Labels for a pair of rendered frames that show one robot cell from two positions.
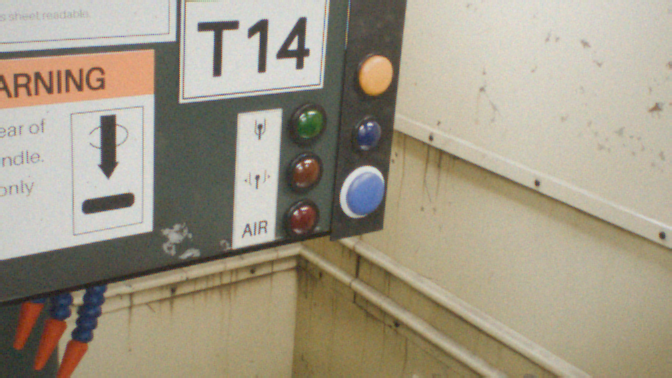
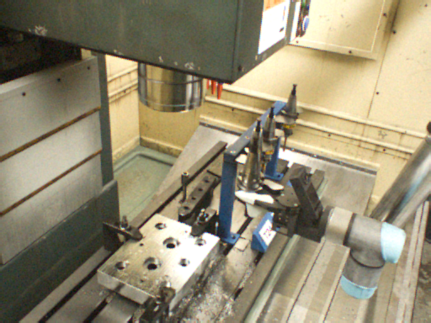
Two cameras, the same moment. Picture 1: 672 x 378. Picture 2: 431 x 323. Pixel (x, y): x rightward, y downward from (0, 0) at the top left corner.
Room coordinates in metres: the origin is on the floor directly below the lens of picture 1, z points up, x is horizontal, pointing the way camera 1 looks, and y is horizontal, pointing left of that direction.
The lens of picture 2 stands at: (-0.34, 0.69, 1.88)
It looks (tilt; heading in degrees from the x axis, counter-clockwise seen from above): 31 degrees down; 334
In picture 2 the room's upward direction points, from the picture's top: 4 degrees clockwise
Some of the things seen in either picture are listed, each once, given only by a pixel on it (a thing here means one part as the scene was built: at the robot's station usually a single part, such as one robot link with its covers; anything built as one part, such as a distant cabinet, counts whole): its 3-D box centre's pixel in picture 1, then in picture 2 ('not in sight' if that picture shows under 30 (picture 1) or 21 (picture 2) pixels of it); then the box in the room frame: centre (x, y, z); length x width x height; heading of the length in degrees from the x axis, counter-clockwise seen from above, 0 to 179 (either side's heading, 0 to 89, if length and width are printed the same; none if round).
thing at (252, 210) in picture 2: not in sight; (252, 206); (0.35, 0.23, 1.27); 0.09 x 0.03 x 0.06; 52
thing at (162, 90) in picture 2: not in sight; (172, 75); (0.57, 0.34, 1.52); 0.16 x 0.16 x 0.12
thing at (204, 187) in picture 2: not in sight; (196, 201); (0.83, 0.15, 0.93); 0.26 x 0.05 x 0.06; 133
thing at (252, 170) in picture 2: not in sight; (252, 163); (0.39, 0.22, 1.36); 0.04 x 0.04 x 0.07
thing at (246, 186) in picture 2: not in sight; (250, 180); (0.39, 0.22, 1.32); 0.06 x 0.06 x 0.03
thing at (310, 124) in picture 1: (309, 124); not in sight; (0.56, 0.02, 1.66); 0.02 x 0.01 x 0.02; 128
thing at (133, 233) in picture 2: not in sight; (123, 235); (0.70, 0.45, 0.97); 0.13 x 0.03 x 0.15; 38
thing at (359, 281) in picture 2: not in sight; (363, 267); (0.18, 0.03, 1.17); 0.11 x 0.08 x 0.11; 129
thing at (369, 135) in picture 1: (368, 135); not in sight; (0.59, -0.02, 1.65); 0.02 x 0.01 x 0.02; 128
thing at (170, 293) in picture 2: not in sight; (159, 311); (0.38, 0.44, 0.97); 0.13 x 0.03 x 0.15; 128
